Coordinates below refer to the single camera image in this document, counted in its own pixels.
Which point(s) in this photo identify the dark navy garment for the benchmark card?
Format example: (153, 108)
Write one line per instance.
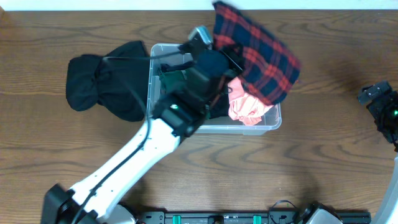
(164, 67)

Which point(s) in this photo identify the pink t-shirt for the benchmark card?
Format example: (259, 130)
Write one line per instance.
(244, 107)

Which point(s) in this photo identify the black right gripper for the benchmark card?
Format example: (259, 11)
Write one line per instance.
(379, 108)

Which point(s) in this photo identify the clear plastic storage container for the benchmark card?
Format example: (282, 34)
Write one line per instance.
(267, 121)

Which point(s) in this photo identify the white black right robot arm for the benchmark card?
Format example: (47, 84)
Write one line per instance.
(317, 213)

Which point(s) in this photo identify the red navy plaid shirt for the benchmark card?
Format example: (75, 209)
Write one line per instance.
(270, 69)

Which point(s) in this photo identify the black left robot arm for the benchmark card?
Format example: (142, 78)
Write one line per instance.
(96, 199)

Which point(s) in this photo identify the dark green garment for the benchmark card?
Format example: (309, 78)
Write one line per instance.
(168, 80)

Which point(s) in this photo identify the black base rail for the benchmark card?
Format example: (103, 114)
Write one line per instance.
(159, 217)

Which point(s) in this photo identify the black shirt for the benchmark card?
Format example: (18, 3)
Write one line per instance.
(118, 81)

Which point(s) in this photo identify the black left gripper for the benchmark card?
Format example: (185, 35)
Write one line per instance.
(224, 61)

